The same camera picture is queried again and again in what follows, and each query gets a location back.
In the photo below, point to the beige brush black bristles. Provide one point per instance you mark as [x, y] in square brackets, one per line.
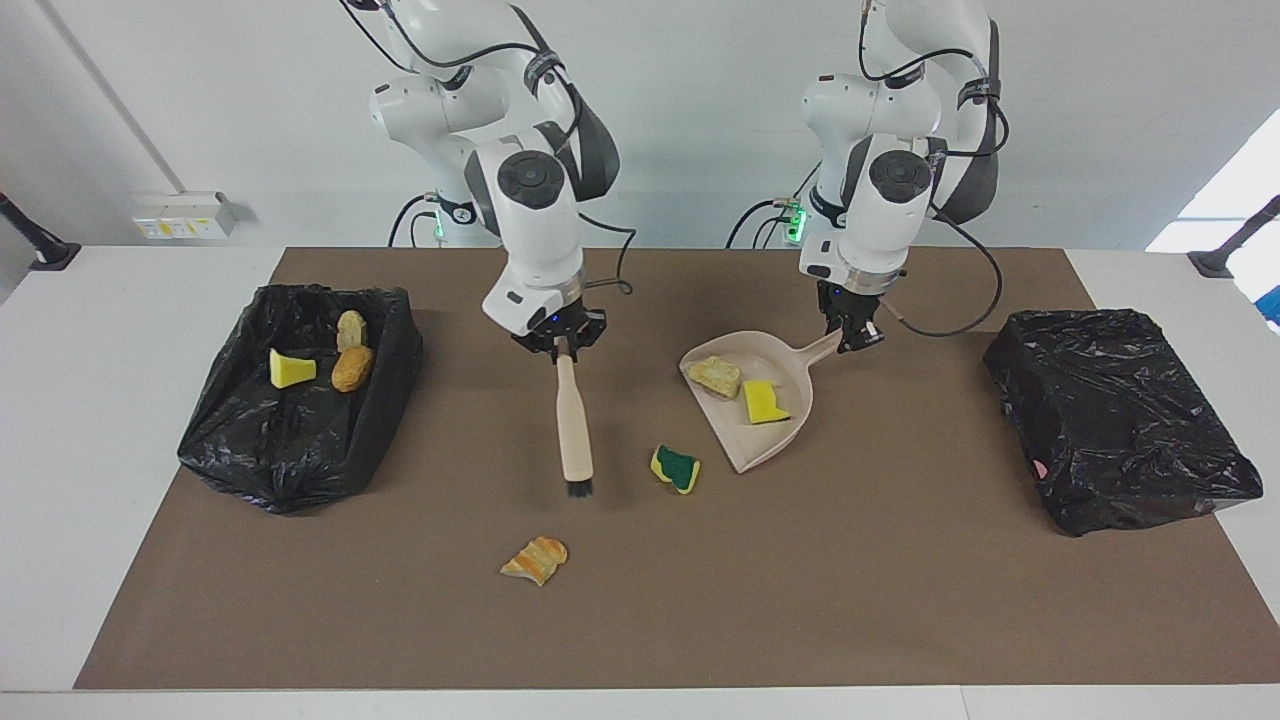
[575, 430]

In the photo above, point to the beige plastic dustpan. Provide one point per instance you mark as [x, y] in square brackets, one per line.
[760, 445]

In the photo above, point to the brown bread roll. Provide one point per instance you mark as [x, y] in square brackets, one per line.
[352, 369]

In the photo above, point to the black clamp stand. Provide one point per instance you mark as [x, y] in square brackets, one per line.
[45, 250]
[1225, 255]

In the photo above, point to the blue object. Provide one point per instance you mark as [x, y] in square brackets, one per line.
[1272, 305]

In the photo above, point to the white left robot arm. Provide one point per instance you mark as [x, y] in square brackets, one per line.
[880, 230]

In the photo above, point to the orange striped croissant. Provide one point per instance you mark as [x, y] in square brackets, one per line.
[535, 560]

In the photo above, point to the pale bread chunk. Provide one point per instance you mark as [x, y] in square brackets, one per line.
[715, 376]

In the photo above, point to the green and yellow sponge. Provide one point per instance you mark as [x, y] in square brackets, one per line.
[677, 469]

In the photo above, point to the black bag lined open bin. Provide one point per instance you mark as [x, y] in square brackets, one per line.
[290, 450]

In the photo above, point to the white wall socket box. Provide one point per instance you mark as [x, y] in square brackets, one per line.
[180, 215]

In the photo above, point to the yellow sponge wedge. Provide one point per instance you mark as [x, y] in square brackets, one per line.
[290, 369]

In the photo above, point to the black bag covered box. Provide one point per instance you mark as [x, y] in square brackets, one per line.
[1110, 420]

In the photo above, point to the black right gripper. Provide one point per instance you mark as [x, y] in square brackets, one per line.
[560, 322]

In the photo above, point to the pale striped croissant piece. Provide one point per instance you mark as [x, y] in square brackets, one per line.
[351, 329]

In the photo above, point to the brown table mat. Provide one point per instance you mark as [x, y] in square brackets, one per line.
[900, 620]

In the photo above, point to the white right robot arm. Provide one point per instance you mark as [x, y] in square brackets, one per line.
[540, 220]

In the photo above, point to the yellow sponge block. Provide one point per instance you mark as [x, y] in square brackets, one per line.
[765, 402]

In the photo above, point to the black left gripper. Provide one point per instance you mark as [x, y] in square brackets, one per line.
[850, 300]

